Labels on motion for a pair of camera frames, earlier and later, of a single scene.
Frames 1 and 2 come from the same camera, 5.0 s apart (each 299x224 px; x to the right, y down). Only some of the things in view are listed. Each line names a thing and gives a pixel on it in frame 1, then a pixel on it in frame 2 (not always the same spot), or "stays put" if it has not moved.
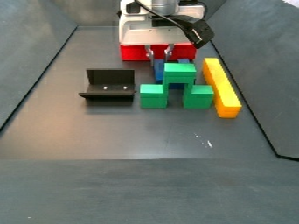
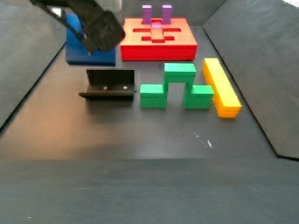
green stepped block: x=199 y=95 stays put
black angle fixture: x=110 y=85 stays put
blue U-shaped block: x=159 y=70 to x=78 y=49
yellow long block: x=226 y=98 stays put
